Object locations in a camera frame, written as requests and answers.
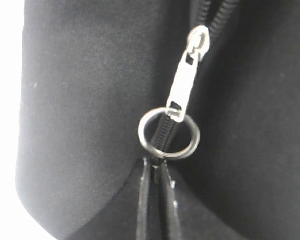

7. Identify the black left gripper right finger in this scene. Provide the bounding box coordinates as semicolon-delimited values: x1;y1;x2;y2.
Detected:
160;162;183;240

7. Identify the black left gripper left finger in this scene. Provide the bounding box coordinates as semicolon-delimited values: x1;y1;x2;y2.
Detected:
136;157;163;240

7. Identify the black canvas tote bag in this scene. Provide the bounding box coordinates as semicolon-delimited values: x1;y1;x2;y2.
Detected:
15;0;300;240

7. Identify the silver zipper pull with ring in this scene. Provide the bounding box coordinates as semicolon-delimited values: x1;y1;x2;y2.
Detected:
138;25;211;161

